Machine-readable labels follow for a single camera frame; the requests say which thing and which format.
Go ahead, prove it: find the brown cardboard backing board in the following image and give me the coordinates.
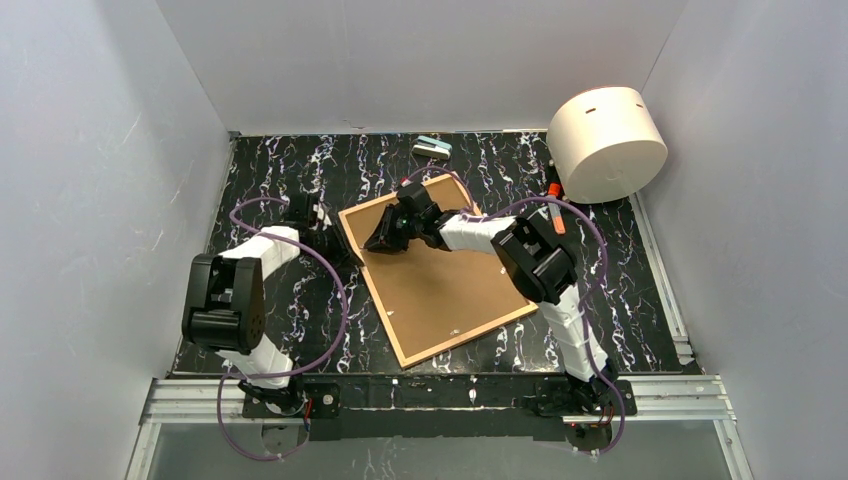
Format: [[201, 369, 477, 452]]
[[345, 180, 531, 362]]

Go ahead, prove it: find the light wooden picture frame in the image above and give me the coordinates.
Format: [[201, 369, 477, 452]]
[[338, 173, 539, 370]]

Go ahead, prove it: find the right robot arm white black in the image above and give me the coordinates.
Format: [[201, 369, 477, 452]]
[[363, 183, 626, 418]]

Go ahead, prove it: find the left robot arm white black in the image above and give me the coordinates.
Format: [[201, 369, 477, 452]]
[[182, 193, 360, 416]]

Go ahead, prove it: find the orange grey marker pen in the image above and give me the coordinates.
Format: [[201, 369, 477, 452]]
[[547, 182, 566, 235]]

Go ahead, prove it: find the white cylindrical container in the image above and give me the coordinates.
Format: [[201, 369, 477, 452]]
[[546, 86, 668, 204]]

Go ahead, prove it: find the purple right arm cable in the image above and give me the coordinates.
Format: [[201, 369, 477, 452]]
[[404, 165, 627, 456]]

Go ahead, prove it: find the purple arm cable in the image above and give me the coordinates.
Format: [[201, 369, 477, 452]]
[[404, 165, 627, 456], [215, 196, 350, 463]]

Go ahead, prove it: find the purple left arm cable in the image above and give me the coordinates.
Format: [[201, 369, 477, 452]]
[[215, 196, 350, 463]]

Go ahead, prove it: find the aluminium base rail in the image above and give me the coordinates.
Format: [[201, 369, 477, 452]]
[[125, 375, 753, 479]]

